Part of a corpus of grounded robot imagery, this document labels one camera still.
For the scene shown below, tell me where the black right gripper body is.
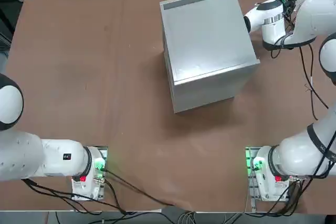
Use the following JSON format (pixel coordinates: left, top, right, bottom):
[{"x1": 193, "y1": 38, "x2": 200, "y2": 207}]
[{"x1": 274, "y1": 0, "x2": 295, "y2": 17}]

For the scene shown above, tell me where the gray drawer cabinet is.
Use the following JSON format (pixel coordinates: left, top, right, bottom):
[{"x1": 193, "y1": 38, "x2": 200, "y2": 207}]
[{"x1": 159, "y1": 0, "x2": 261, "y2": 114}]

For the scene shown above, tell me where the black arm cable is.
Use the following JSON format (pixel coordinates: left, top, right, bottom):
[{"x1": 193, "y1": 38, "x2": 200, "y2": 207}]
[{"x1": 271, "y1": 0, "x2": 336, "y2": 183}]

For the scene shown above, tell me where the black table cable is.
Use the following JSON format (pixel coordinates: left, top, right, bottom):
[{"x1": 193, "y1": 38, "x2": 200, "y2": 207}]
[{"x1": 103, "y1": 168, "x2": 174, "y2": 207}]

